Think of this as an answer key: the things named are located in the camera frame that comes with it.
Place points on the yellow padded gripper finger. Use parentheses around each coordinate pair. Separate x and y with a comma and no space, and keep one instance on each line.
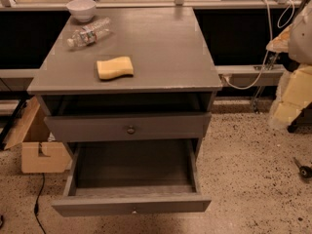
(280,44)
(294,93)

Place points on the yellow sponge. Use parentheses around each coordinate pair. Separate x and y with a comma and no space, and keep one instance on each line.
(113,68)

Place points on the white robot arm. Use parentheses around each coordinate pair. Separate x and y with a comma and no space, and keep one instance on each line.
(300,43)

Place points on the closed grey upper drawer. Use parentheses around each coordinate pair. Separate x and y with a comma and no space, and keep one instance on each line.
(128,127)

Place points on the grey wooden drawer cabinet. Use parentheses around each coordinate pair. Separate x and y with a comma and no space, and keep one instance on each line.
(132,110)

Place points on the open grey lower drawer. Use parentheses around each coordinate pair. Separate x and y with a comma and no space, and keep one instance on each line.
(132,177)

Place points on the metal support rod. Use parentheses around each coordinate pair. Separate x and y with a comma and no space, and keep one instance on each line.
(262,84)

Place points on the black caster wheel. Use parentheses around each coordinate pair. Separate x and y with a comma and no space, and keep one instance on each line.
(304,171)

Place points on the clear plastic water bottle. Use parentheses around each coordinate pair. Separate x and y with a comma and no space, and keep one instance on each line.
(90,33)

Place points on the white ceramic bowl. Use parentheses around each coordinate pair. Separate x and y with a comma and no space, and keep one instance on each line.
(82,10)

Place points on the cardboard box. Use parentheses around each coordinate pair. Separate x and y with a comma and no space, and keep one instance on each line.
(39,153)

